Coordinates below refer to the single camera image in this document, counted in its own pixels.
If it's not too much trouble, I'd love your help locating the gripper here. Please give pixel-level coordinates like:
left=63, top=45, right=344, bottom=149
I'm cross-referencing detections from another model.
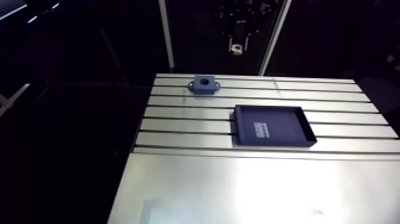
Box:
left=218, top=2, right=268, bottom=55

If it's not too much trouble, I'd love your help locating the dark blue-grey housing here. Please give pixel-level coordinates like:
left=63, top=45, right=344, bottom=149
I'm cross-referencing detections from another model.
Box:
left=187, top=74, right=221, bottom=95

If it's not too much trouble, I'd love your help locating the dark blue-grey tray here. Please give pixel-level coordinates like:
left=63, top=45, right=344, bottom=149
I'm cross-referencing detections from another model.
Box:
left=230, top=104, right=318, bottom=148

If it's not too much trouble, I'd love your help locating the pale metal post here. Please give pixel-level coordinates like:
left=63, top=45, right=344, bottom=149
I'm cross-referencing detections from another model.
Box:
left=257, top=0, right=293, bottom=76
left=158, top=0, right=176, bottom=73

